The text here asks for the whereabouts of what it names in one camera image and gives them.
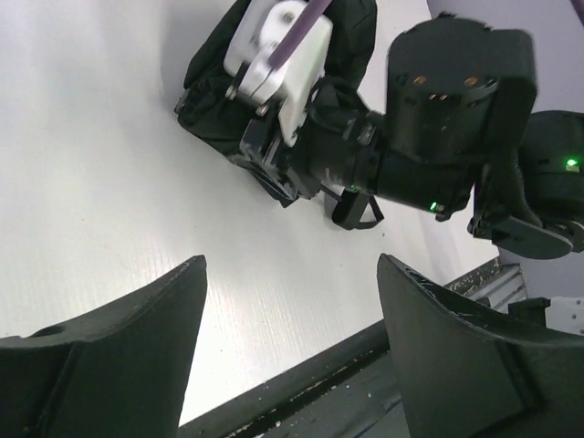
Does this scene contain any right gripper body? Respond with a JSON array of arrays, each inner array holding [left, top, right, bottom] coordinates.
[[230, 116, 319, 208]]

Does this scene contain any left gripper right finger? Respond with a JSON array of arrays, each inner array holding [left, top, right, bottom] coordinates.
[[377, 255, 583, 437]]

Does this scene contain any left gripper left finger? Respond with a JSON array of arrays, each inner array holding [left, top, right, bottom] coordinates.
[[1, 255, 207, 437]]

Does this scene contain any black folding umbrella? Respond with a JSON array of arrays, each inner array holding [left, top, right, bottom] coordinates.
[[172, 0, 385, 232]]

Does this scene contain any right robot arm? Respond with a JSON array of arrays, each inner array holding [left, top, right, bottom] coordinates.
[[226, 8, 583, 260]]

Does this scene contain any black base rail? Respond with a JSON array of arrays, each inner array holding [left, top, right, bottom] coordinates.
[[177, 257, 526, 438]]

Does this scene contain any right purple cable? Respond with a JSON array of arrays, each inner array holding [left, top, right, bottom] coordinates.
[[268, 0, 332, 72]]

